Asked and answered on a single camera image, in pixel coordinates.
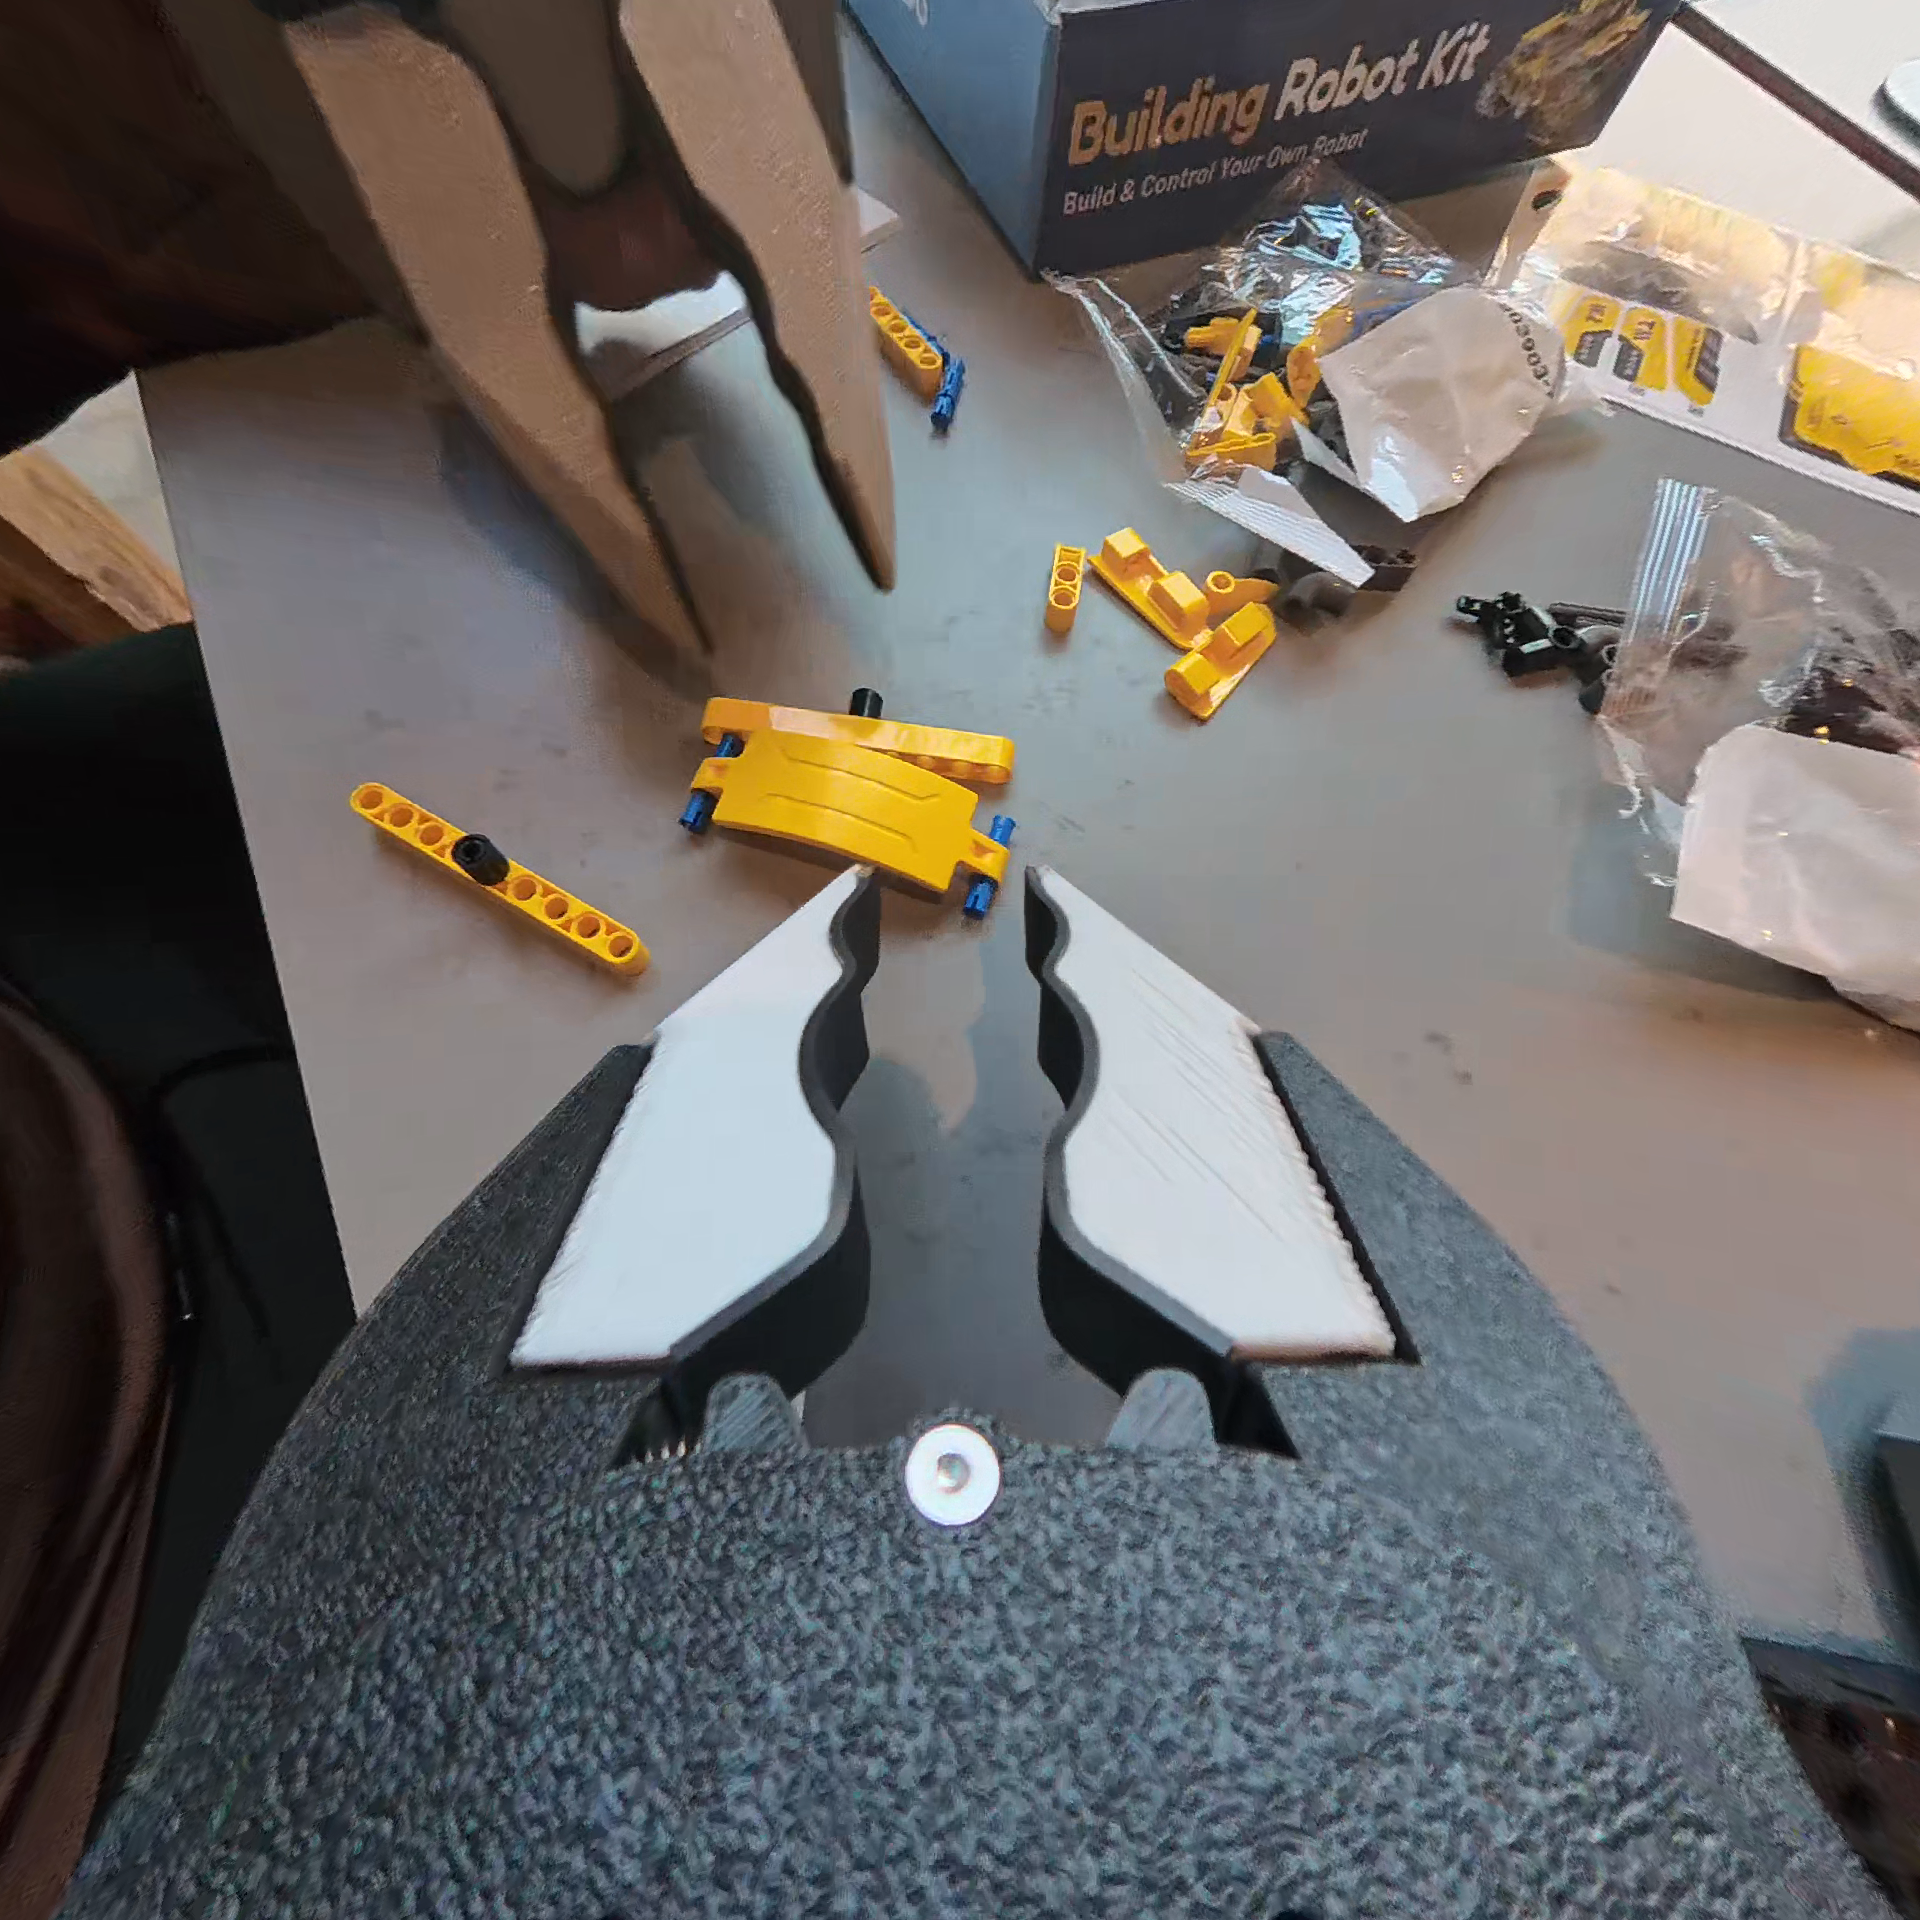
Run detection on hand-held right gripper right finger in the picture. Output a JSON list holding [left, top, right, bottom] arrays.
[[1025, 864, 1402, 1376]]

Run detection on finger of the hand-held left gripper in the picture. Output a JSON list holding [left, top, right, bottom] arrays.
[[158, 0, 717, 659], [611, 0, 903, 592]]

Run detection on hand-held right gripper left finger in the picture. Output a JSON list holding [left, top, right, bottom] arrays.
[[512, 864, 887, 1388]]

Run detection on yellow curved panel blue pins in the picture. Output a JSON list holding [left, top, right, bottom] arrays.
[[680, 736, 1018, 920]]

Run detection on yellow beam black pin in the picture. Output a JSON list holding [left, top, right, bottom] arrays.
[[698, 687, 1021, 793]]

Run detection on person's left forearm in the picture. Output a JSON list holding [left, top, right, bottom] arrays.
[[0, 0, 393, 453]]

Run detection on grey desk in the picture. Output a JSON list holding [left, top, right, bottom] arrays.
[[135, 0, 1920, 1683]]

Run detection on short yellow beam blue pin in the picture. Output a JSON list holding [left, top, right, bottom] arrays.
[[869, 285, 970, 431]]

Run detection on long yellow nine-hole beam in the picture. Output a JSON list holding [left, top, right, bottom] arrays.
[[351, 784, 650, 981]]

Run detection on blue kit box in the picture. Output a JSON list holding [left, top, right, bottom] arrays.
[[842, 0, 1683, 278]]

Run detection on yellow L-shaped piece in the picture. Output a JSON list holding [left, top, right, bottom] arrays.
[[1089, 528, 1217, 648]]

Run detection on loose black connector parts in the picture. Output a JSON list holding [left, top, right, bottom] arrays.
[[1457, 584, 1637, 713]]

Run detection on plastic bag of yellow parts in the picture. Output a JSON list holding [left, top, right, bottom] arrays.
[[1051, 176, 1578, 588]]

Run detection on plastic bag of black parts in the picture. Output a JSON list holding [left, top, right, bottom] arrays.
[[1591, 480, 1920, 1038]]

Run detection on sticker sheet in plastic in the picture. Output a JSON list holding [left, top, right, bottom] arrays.
[[1503, 150, 1920, 518]]

